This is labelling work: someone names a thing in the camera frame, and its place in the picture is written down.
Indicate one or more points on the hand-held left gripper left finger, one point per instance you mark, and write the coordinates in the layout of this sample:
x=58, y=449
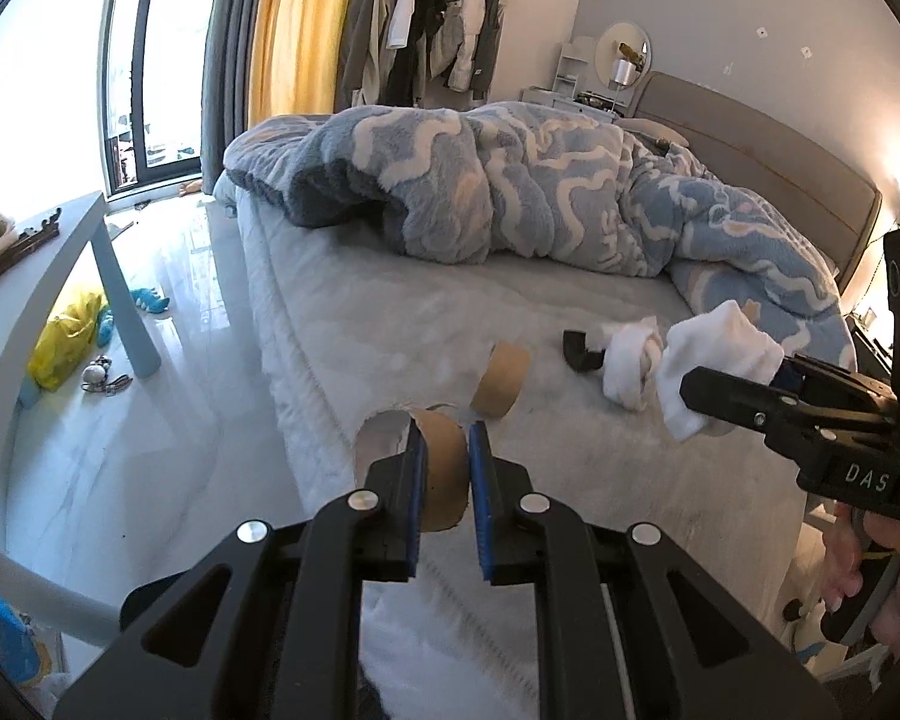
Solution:
x=416, y=480

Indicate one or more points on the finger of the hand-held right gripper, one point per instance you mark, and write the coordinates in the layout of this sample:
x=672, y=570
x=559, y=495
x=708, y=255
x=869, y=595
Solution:
x=735, y=397
x=840, y=386

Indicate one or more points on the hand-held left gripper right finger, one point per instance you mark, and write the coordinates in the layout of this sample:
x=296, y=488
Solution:
x=481, y=487

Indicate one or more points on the cardboard tape roll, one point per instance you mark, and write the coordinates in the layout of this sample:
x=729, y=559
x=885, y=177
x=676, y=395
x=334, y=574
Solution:
x=499, y=386
x=442, y=487

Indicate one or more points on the white sock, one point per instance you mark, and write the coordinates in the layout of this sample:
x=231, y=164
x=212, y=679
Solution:
x=630, y=364
x=720, y=367

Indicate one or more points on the black curved plastic piece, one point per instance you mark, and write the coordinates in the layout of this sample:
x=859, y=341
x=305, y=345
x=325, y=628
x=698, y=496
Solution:
x=581, y=358

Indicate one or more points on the black bedside cabinet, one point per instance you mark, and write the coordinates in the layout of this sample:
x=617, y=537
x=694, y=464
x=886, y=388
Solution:
x=870, y=345

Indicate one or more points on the bed with grey sheet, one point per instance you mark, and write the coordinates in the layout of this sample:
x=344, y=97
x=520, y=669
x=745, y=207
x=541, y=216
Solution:
x=420, y=315

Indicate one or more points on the grey pillow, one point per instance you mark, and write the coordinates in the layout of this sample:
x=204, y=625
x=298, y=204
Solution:
x=652, y=131

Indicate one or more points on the blue patterned fleece blanket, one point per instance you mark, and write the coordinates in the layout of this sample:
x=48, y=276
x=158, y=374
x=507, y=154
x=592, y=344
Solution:
x=532, y=187

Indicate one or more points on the blue plush toy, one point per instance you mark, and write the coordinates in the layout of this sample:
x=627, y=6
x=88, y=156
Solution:
x=150, y=300

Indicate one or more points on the silver cup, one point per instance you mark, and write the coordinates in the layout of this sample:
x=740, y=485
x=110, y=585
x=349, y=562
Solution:
x=622, y=73

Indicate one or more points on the white dressing table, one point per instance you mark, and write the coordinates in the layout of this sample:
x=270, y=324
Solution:
x=562, y=86

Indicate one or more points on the beige floor slipper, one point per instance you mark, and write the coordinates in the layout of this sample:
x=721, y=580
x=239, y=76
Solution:
x=193, y=187

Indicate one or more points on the round mirror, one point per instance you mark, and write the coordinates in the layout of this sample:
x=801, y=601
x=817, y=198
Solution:
x=630, y=41

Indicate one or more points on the yellow plastic bag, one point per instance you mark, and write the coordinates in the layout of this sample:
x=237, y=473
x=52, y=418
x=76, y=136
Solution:
x=64, y=337

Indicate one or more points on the light blue table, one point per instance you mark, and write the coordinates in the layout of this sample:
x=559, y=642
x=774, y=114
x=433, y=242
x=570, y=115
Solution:
x=45, y=270

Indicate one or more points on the blue cardboard box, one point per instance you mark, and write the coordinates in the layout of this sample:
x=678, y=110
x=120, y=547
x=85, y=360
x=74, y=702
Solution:
x=4, y=637

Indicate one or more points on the row of hanging clothes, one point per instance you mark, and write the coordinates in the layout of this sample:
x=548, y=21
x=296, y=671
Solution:
x=420, y=22

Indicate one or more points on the dark carved wooden stick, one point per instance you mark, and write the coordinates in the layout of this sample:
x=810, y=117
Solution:
x=22, y=244

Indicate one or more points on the grey curtain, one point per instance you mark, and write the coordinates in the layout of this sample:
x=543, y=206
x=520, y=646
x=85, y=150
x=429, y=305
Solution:
x=229, y=52

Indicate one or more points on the yellow curtain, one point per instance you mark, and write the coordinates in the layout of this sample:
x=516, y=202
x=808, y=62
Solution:
x=300, y=22

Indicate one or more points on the glass balcony door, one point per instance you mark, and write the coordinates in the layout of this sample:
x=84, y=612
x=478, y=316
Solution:
x=165, y=52

